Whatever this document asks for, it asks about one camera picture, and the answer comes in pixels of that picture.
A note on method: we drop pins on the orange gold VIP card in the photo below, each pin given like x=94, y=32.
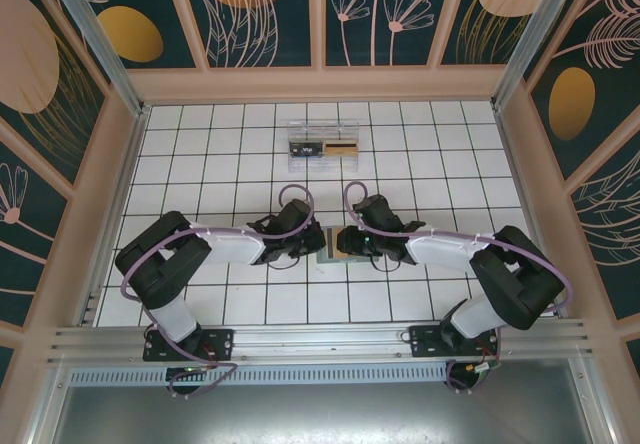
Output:
x=333, y=245

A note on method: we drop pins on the green leather card holder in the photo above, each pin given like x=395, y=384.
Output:
x=327, y=260

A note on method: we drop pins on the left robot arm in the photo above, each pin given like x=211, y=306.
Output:
x=230, y=246

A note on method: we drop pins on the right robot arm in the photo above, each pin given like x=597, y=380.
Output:
x=440, y=249

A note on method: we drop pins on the black VIP card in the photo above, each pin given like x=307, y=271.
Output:
x=306, y=150

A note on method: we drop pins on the gold card with dark stripe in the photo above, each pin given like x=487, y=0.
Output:
x=341, y=151

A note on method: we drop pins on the clear acrylic card stand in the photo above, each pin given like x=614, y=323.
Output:
x=325, y=129

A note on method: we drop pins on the teal panel pink flowers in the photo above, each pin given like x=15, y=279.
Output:
x=425, y=49

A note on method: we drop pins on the grey metal sheet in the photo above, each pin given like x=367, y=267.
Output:
x=320, y=414

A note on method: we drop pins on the teal panel gold circle leaves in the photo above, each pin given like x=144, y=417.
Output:
x=300, y=39

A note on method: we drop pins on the small black controller board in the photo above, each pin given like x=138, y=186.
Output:
x=185, y=374

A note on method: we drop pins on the teal panel small gold oval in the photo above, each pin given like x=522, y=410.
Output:
x=165, y=14

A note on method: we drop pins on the teal panel gold oval leaves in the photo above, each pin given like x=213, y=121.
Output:
x=600, y=89

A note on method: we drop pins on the teal panel single pink flower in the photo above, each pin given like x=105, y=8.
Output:
x=30, y=244

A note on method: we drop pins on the teal panel large pale oval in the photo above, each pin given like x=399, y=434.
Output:
x=30, y=64

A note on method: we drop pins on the aluminium mounting rail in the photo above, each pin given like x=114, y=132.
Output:
x=320, y=344

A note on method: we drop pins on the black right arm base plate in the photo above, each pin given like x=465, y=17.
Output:
x=425, y=341

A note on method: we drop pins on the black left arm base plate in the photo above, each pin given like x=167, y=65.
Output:
x=220, y=344

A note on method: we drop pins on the aluminium table side rail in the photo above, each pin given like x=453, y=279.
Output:
x=522, y=189
x=114, y=204

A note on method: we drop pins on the aluminium corner post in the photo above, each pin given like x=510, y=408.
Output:
x=534, y=39
x=97, y=39

